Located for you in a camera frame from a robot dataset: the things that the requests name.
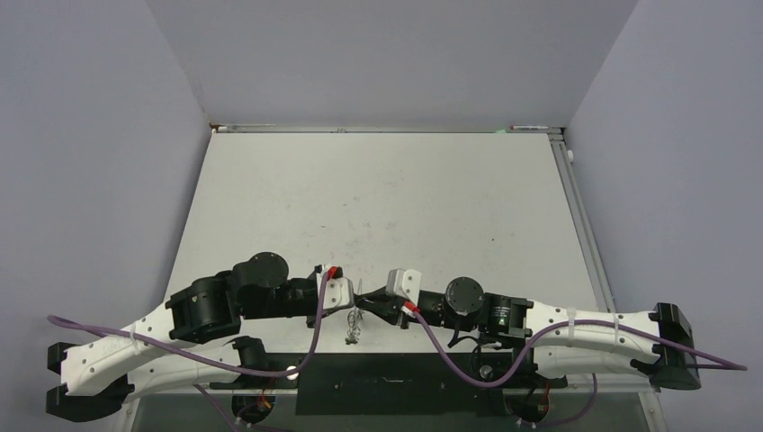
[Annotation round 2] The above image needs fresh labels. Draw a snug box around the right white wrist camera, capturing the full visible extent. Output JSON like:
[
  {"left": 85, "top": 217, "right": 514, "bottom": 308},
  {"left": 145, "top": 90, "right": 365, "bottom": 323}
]
[{"left": 384, "top": 268, "right": 422, "bottom": 316}]

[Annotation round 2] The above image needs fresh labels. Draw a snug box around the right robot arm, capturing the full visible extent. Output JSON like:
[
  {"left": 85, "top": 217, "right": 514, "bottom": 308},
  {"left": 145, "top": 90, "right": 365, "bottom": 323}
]
[{"left": 355, "top": 275, "right": 701, "bottom": 391}]

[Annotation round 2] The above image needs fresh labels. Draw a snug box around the aluminium rail frame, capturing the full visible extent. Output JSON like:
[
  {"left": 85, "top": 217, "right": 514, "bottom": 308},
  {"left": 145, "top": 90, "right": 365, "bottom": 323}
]
[{"left": 549, "top": 134, "right": 616, "bottom": 312}]

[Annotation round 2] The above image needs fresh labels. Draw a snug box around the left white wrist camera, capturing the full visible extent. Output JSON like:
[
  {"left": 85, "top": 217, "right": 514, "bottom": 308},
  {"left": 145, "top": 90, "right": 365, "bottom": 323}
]
[{"left": 314, "top": 265, "right": 355, "bottom": 312}]

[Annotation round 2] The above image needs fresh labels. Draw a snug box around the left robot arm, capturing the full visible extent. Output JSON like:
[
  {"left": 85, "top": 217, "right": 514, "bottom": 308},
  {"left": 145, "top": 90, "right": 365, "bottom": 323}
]
[{"left": 45, "top": 252, "right": 354, "bottom": 423}]

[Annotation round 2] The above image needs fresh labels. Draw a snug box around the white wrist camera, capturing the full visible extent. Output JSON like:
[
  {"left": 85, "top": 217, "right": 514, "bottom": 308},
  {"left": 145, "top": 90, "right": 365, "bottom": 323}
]
[
  {"left": 384, "top": 268, "right": 422, "bottom": 316},
  {"left": 314, "top": 265, "right": 355, "bottom": 312}
]

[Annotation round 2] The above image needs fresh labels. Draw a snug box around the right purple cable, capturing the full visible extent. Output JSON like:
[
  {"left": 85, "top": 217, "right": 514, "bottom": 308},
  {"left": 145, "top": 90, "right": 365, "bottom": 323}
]
[{"left": 411, "top": 310, "right": 749, "bottom": 390}]

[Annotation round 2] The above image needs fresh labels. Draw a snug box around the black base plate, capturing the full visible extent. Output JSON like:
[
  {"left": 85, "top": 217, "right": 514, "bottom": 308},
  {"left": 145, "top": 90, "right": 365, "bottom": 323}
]
[{"left": 210, "top": 354, "right": 568, "bottom": 417}]

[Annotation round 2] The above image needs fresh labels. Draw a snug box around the red white marker pen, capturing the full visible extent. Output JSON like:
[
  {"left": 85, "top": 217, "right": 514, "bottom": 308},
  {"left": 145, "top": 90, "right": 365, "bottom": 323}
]
[{"left": 509, "top": 125, "right": 551, "bottom": 132}]

